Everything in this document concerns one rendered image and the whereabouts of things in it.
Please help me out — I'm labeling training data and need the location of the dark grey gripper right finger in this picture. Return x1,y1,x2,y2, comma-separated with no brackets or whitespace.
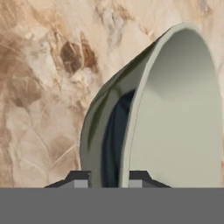
128,170,172,189

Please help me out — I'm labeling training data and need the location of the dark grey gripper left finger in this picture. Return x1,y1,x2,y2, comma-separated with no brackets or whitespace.
44,170,93,189

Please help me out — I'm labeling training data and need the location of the pale grey-green bowl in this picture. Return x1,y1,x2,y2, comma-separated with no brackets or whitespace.
79,22,224,189

